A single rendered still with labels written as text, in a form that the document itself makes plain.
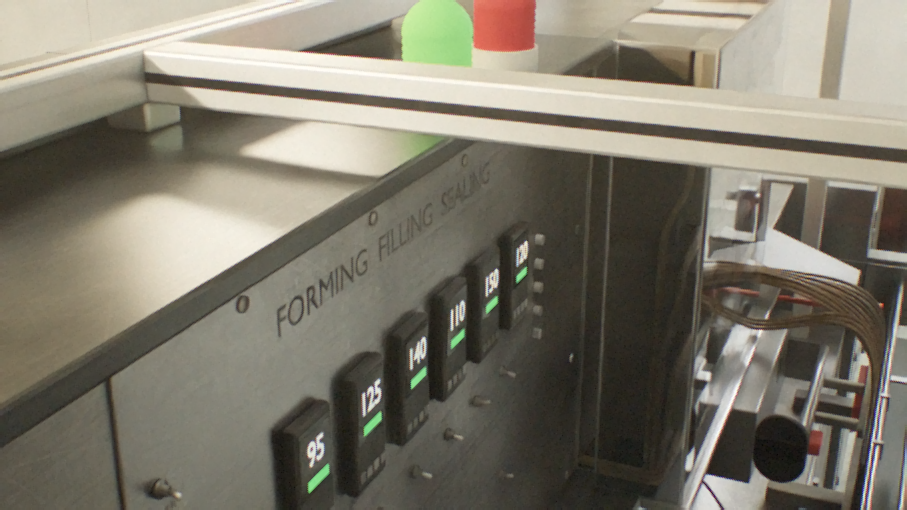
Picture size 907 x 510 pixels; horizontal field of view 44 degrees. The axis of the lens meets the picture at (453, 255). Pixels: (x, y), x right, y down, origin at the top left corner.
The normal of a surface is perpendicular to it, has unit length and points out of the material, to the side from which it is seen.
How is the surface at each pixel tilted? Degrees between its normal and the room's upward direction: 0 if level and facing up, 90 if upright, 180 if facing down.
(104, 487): 90
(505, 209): 90
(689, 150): 90
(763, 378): 0
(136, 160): 0
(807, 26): 90
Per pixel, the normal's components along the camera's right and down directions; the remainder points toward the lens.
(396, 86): -0.39, 0.33
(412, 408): 0.92, 0.15
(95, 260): 0.00, -0.93
